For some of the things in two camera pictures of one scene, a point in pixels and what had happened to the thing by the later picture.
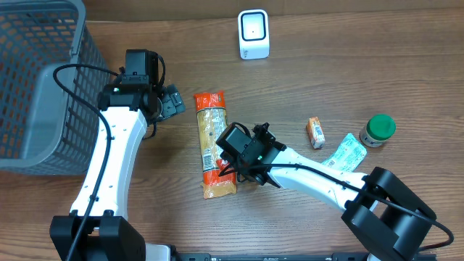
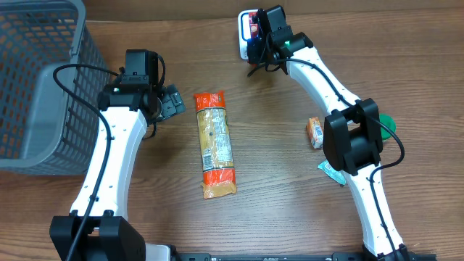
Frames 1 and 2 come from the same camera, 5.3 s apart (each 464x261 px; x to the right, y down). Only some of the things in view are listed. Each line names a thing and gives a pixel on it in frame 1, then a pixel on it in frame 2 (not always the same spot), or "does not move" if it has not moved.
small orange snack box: (315, 132) does not move
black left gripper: (171, 103) does not move
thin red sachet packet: (220, 167) -> (254, 27)
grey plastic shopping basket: (44, 128) does not move
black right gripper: (263, 131) -> (256, 53)
